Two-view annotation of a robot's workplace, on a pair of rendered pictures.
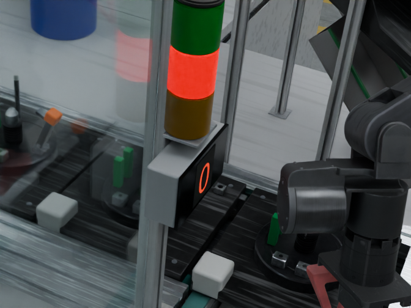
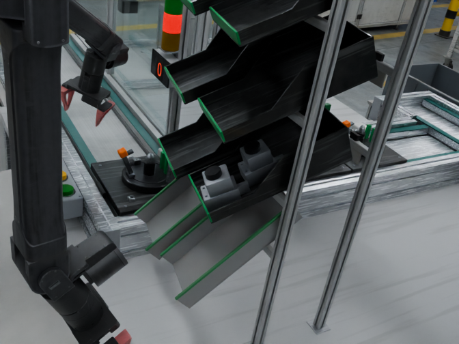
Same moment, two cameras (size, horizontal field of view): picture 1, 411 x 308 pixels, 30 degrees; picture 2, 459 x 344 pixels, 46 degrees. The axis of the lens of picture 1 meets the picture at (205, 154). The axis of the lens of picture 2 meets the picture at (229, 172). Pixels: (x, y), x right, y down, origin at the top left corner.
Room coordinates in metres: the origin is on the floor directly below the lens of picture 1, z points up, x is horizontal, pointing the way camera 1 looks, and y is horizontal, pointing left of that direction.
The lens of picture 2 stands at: (1.68, -1.03, 1.74)
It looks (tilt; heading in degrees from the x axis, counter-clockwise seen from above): 30 degrees down; 125
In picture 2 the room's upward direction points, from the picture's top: 10 degrees clockwise
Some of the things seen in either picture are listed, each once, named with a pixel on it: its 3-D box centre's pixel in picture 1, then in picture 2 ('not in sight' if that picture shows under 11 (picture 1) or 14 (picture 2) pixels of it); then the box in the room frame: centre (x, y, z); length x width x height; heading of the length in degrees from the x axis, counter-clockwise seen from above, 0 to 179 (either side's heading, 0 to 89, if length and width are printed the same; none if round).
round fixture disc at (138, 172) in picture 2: (303, 252); (148, 175); (0.82, -0.15, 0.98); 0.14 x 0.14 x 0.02
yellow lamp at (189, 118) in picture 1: (188, 107); (171, 39); (0.68, 0.02, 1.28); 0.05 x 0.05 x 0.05
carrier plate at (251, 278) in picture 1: (301, 262); (147, 181); (0.82, -0.15, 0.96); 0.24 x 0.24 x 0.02; 69
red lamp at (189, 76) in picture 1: (192, 66); (172, 22); (0.68, 0.02, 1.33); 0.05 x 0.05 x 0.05
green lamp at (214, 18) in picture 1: (197, 21); (174, 3); (0.68, 0.02, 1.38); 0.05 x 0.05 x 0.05
